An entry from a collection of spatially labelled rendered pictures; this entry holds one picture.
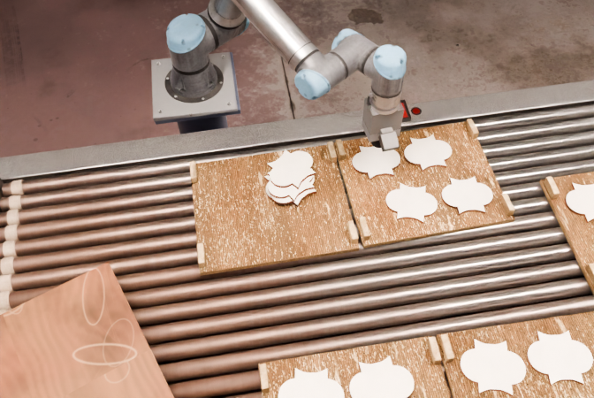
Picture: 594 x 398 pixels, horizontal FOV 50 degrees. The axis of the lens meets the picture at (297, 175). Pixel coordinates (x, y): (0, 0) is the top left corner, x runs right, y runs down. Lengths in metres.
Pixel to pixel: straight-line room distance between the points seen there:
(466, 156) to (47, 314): 1.16
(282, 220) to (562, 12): 2.65
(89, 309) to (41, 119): 2.00
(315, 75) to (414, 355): 0.68
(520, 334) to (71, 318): 1.03
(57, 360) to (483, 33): 2.88
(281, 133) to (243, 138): 0.11
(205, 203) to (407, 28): 2.19
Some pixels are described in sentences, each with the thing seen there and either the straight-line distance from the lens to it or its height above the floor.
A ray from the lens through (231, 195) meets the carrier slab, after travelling 1.75.
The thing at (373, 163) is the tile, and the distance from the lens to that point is 1.80.
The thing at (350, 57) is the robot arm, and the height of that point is 1.32.
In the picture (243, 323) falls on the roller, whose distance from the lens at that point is 1.58.
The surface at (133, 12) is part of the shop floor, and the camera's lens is 3.87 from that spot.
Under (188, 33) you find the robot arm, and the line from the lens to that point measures 1.94.
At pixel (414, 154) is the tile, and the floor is 0.95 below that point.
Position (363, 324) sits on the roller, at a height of 0.91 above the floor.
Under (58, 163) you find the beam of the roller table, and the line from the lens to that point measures 1.96.
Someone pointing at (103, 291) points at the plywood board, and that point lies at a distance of 1.54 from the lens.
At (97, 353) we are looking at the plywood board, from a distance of 1.48.
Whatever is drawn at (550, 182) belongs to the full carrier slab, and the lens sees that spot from 1.85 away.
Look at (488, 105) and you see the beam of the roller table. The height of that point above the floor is 0.92.
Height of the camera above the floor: 2.36
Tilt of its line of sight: 53 degrees down
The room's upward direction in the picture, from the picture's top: 1 degrees counter-clockwise
